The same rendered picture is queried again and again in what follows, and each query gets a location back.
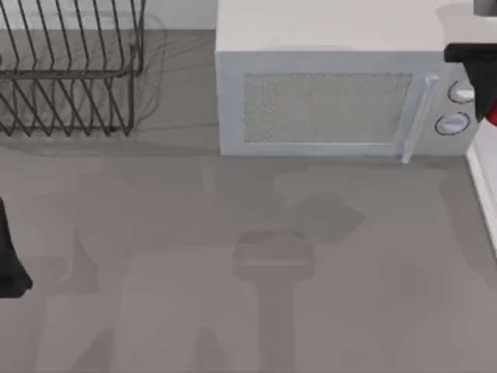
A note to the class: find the red object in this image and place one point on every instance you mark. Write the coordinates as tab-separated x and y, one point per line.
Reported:
492	119

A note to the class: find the white microwave knob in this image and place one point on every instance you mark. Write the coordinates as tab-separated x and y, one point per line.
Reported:
451	123
458	93

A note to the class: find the pale microwave oven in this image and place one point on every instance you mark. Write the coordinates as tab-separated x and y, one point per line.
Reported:
330	27

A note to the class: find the pale microwave door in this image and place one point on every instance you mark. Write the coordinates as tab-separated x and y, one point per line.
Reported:
233	109

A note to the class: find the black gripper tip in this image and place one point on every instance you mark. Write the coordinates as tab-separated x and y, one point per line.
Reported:
9	268

